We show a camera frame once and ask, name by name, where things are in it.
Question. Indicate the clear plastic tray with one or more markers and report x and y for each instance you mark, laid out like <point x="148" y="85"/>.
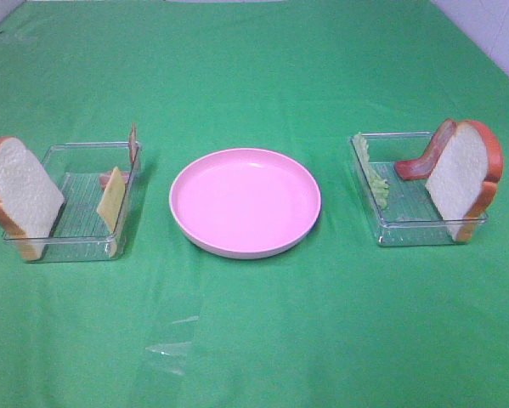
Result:
<point x="410" y="218"/>
<point x="79" y="233"/>

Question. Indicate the toast bread slice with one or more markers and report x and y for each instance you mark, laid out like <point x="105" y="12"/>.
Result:
<point x="29" y="199"/>
<point x="465" y="178"/>

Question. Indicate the bacon strip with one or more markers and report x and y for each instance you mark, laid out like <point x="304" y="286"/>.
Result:
<point x="132" y="142"/>
<point x="422" y="166"/>

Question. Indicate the yellow cheese slice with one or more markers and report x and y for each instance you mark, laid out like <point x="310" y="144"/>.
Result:
<point x="111" y="201"/>

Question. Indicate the left clear plastic tray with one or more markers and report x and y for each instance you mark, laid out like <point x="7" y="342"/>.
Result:
<point x="79" y="233"/>

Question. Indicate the green lettuce leaf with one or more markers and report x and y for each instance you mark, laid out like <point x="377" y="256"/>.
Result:
<point x="378" y="185"/>

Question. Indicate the right clear plastic tray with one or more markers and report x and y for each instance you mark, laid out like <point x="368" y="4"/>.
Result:
<point x="410" y="218"/>

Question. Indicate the pink round plate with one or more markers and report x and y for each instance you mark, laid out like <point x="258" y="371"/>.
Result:
<point x="245" y="203"/>

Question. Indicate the clear tape strip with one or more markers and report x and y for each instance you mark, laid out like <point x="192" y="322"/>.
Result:
<point x="171" y="338"/>

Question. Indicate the green tablecloth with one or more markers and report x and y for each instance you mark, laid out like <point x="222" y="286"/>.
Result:
<point x="337" y="321"/>

